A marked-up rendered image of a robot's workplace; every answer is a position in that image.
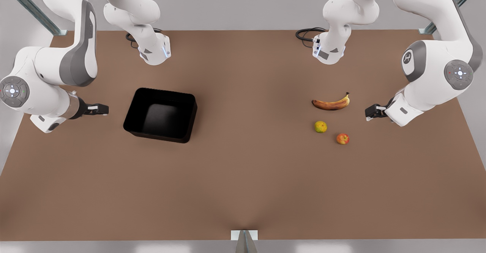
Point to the green yellow round fruit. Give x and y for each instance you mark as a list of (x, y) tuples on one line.
[(321, 126)]

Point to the red yellow apple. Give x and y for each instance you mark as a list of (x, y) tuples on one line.
[(343, 139)]

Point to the black storage box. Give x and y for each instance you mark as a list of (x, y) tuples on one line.
[(161, 115)]

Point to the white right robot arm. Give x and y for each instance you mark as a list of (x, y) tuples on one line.
[(76, 59)]

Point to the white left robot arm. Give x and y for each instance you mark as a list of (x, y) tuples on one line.
[(436, 67)]

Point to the silver frame post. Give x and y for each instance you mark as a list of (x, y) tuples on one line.
[(244, 241), (448, 6), (30, 6)]

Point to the yellow brown banana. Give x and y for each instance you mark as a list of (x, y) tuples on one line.
[(331, 103)]

